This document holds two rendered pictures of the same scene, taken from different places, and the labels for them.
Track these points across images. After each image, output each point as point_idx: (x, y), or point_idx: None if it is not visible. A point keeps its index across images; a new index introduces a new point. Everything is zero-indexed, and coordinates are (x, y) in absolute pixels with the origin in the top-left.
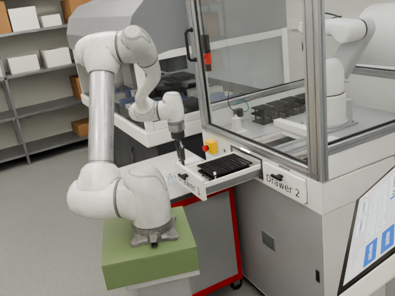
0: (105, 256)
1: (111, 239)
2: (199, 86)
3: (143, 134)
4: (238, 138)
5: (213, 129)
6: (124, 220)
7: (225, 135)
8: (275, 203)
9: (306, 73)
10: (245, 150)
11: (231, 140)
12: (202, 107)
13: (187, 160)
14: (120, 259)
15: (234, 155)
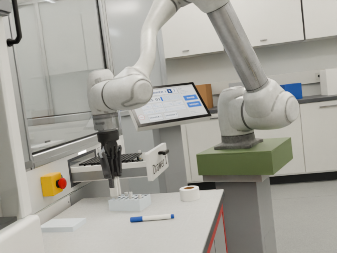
0: (285, 139)
1: (274, 143)
2: (16, 90)
3: (34, 221)
4: (75, 141)
5: (45, 154)
6: (252, 150)
7: (59, 152)
8: (108, 187)
9: (108, 55)
10: (83, 151)
11: (69, 152)
12: (23, 128)
13: (62, 223)
14: (276, 138)
15: (84, 162)
